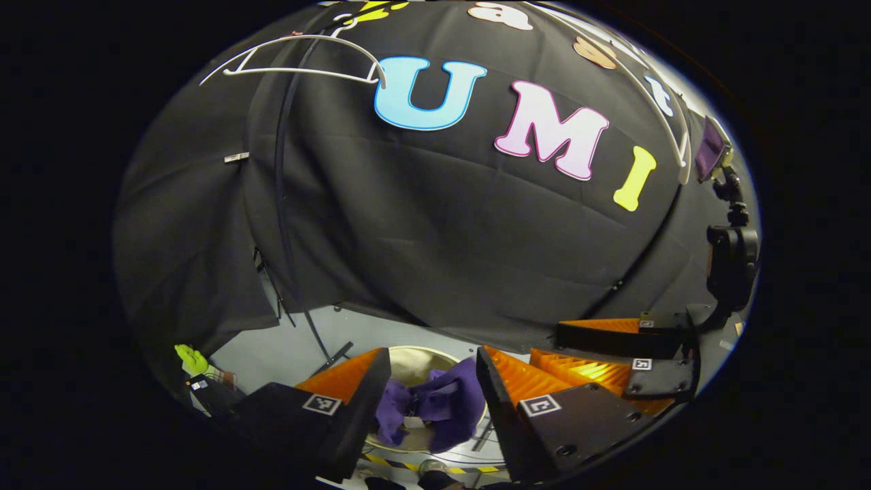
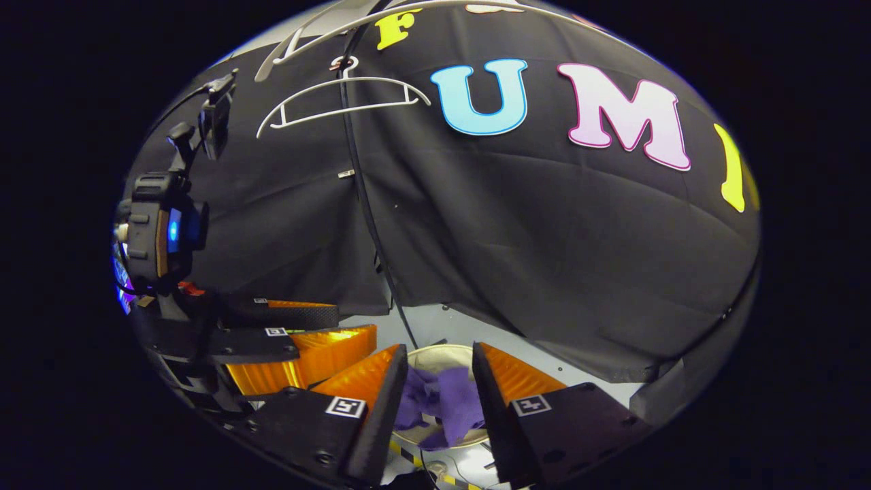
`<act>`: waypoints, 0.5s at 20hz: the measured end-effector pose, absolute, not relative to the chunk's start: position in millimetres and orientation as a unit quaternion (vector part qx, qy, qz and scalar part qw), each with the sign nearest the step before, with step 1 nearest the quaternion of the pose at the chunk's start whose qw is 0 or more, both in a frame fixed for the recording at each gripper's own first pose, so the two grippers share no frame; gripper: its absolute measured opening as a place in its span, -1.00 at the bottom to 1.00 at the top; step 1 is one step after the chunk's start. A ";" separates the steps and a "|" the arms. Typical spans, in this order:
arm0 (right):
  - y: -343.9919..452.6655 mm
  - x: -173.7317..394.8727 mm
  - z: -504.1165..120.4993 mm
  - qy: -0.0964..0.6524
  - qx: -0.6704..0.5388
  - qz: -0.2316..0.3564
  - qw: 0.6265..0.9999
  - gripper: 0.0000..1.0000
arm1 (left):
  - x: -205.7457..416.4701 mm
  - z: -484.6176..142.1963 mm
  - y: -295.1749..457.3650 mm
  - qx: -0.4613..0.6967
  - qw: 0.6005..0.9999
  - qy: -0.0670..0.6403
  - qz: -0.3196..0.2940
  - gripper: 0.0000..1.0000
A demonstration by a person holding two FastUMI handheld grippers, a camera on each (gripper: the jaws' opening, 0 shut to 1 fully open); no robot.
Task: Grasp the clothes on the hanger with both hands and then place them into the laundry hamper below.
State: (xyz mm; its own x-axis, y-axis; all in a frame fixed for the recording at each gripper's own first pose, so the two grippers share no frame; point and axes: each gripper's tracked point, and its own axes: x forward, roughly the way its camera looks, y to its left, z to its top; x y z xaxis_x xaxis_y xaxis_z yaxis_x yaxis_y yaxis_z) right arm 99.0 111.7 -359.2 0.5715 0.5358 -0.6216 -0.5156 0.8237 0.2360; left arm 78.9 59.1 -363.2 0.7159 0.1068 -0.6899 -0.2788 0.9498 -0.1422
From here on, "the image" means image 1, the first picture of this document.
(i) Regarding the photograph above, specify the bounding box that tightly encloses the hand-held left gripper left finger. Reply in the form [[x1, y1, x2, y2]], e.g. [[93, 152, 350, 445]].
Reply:
[[228, 347, 393, 484]]

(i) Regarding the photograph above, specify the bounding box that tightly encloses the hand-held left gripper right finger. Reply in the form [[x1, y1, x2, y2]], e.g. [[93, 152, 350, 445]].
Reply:
[[475, 345, 655, 485]]

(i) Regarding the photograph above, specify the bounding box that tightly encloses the purple ribbed jacket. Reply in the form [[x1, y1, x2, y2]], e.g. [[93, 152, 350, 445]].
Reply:
[[374, 356, 486, 455]]

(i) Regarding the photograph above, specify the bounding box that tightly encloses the white plastic clothes hanger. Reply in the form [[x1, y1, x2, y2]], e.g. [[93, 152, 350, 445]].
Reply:
[[199, 34, 389, 91], [524, 0, 693, 186]]

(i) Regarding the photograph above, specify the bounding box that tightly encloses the yellow black floor tape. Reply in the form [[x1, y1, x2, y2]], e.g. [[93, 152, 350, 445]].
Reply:
[[359, 452, 501, 475]]

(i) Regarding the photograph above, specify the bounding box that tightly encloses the grey shoe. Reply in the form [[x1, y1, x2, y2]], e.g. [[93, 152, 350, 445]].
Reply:
[[416, 459, 467, 490]]

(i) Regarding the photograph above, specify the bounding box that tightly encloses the black box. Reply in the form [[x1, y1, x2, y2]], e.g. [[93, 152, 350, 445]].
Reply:
[[185, 373, 239, 417]]

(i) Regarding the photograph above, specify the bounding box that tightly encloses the yellow-green glove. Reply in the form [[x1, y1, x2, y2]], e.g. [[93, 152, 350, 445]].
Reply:
[[174, 343, 210, 376]]

